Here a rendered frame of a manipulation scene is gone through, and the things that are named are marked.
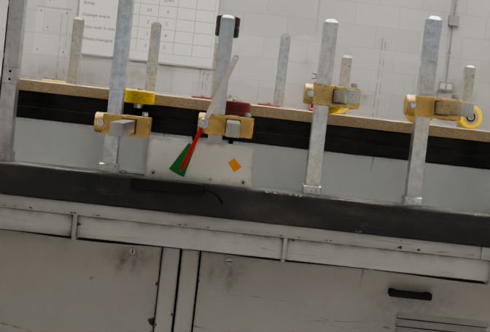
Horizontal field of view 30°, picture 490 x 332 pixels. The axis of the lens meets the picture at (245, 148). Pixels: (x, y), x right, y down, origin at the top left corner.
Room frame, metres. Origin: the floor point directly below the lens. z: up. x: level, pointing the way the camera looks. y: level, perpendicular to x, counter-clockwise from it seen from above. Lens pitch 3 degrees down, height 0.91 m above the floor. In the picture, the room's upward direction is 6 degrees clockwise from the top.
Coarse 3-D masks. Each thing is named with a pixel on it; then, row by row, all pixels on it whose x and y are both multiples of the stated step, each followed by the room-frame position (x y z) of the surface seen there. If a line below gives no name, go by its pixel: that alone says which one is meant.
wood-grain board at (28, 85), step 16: (0, 80) 2.42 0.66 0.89; (32, 80) 2.42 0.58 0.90; (80, 96) 2.42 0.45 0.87; (96, 96) 2.42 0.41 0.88; (160, 96) 2.43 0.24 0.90; (176, 96) 2.52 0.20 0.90; (256, 112) 2.43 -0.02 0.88; (272, 112) 2.43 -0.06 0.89; (288, 112) 2.43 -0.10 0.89; (304, 112) 2.44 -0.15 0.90; (368, 128) 2.44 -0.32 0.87; (384, 128) 2.44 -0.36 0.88; (400, 128) 2.44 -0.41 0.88; (432, 128) 2.44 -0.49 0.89; (448, 128) 2.44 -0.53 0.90; (464, 128) 2.69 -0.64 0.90
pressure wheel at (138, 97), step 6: (126, 90) 2.36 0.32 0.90; (132, 90) 2.35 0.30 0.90; (138, 90) 2.35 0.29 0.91; (144, 90) 2.36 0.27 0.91; (126, 96) 2.36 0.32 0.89; (132, 96) 2.35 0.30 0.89; (138, 96) 2.35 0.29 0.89; (144, 96) 2.35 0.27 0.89; (150, 96) 2.36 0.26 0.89; (132, 102) 2.35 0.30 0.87; (138, 102) 2.35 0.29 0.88; (144, 102) 2.35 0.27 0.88; (150, 102) 2.36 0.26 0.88; (138, 108) 2.38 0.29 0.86; (138, 114) 2.38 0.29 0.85
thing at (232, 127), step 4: (228, 120) 2.12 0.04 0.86; (232, 120) 2.16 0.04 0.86; (236, 120) 2.21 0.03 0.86; (228, 124) 1.94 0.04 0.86; (232, 124) 1.94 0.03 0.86; (236, 124) 1.94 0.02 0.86; (240, 124) 1.94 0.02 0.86; (228, 128) 1.94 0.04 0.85; (232, 128) 1.94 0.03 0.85; (236, 128) 1.94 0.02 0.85; (228, 132) 1.94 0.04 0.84; (232, 132) 1.94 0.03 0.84; (236, 132) 1.94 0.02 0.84; (228, 136) 1.94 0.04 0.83; (232, 136) 1.94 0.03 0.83; (236, 136) 1.94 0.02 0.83
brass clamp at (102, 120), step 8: (96, 112) 2.23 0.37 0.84; (104, 112) 2.22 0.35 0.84; (96, 120) 2.21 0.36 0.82; (104, 120) 2.21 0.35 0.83; (112, 120) 2.21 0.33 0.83; (136, 120) 2.21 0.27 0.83; (144, 120) 2.21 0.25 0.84; (96, 128) 2.22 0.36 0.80; (104, 128) 2.21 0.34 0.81; (136, 128) 2.21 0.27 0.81; (144, 128) 2.21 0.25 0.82; (136, 136) 2.21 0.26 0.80; (144, 136) 2.21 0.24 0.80
